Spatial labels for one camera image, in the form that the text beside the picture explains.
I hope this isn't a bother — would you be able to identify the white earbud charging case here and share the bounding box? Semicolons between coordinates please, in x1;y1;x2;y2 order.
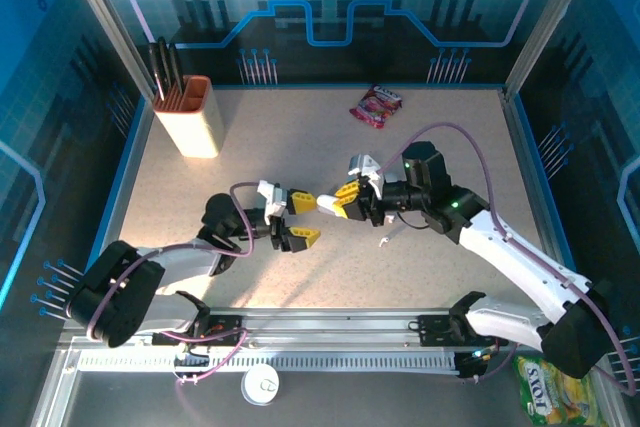
316;194;346;214

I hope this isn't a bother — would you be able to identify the red candy bag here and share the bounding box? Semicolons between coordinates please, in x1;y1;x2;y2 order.
348;85;404;129

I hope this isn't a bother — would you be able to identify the beige knife block orange top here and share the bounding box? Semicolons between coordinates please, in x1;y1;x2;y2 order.
152;75;225;159

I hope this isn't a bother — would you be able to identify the white round lid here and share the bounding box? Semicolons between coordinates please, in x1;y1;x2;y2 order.
240;365;281;406

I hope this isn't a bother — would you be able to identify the green yellow candy bag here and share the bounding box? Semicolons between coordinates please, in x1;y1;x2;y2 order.
514;355;596;427

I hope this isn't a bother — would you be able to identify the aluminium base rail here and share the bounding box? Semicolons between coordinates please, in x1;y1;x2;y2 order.
62;306;551;351

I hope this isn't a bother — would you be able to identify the white slotted cable duct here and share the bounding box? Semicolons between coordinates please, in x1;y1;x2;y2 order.
74;350;464;374

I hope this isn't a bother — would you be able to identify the black handled knife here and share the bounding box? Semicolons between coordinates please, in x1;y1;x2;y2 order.
168;44;186;91
157;36;175;98

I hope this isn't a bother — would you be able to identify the aluminium frame post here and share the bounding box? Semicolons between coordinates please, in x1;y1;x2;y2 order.
502;0;601;101
55;0;157;101

